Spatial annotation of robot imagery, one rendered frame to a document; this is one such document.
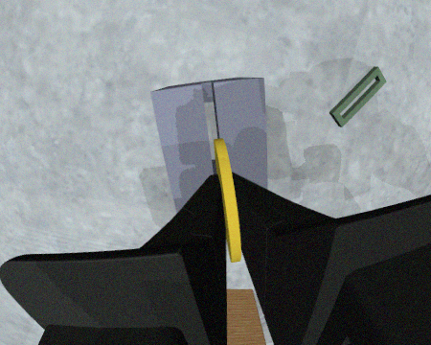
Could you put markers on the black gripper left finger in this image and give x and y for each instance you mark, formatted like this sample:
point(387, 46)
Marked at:
point(176, 279)

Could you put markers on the grey box lid with narrow slot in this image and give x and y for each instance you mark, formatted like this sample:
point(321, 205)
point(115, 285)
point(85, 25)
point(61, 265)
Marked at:
point(240, 116)

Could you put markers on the gold coin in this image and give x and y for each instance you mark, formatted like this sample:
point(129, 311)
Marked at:
point(230, 204)

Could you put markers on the dark grey box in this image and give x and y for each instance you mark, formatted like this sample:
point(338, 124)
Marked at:
point(207, 94)

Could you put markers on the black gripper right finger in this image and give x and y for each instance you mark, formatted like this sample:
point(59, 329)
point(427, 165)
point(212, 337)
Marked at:
point(299, 258)

